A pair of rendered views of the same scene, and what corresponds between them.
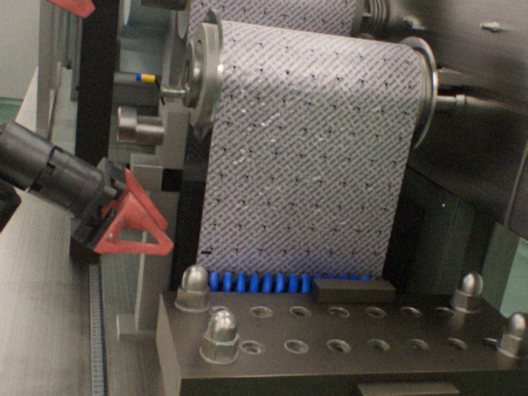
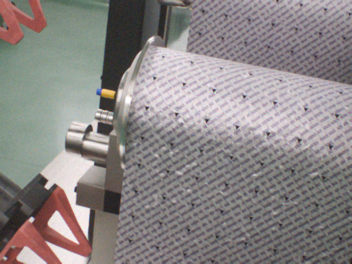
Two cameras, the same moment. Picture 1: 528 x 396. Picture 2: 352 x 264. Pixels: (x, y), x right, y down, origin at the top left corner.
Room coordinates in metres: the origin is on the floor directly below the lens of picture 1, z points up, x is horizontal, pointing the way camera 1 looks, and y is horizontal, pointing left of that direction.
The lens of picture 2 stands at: (0.17, -0.26, 1.51)
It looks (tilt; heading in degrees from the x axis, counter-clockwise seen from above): 23 degrees down; 28
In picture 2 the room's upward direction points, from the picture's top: 8 degrees clockwise
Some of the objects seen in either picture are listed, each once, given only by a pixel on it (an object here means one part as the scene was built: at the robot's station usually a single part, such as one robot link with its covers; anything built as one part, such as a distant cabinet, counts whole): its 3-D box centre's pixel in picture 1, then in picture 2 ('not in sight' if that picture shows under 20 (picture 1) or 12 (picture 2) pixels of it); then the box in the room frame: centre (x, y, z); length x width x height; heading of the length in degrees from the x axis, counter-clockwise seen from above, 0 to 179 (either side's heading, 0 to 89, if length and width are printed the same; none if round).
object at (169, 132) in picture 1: (148, 224); (100, 239); (0.76, 0.14, 1.05); 0.06 x 0.05 x 0.31; 108
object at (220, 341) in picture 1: (222, 332); not in sight; (0.52, 0.02, 1.05); 0.04 x 0.04 x 0.04
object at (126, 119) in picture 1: (125, 124); (78, 139); (0.75, 0.17, 1.18); 0.04 x 0.02 x 0.04; 18
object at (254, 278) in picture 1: (294, 288); not in sight; (0.70, -0.05, 1.03); 0.21 x 0.04 x 0.03; 108
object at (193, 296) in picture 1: (195, 285); not in sight; (0.61, 0.06, 1.05); 0.04 x 0.04 x 0.04
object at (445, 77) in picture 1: (441, 73); not in sight; (0.83, -0.20, 1.28); 0.06 x 0.05 x 0.02; 108
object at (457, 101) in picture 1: (431, 100); not in sight; (0.83, -0.19, 1.25); 0.07 x 0.04 x 0.04; 108
